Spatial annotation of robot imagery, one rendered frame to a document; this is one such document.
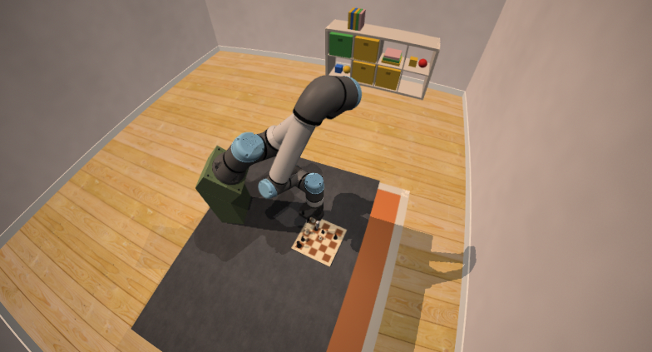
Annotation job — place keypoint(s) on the brown and cream chessboard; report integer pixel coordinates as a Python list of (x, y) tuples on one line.
[(320, 250)]

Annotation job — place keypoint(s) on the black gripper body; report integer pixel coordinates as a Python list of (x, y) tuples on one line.
[(306, 211)]

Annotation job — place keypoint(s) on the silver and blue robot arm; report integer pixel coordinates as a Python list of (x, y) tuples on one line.
[(325, 94)]

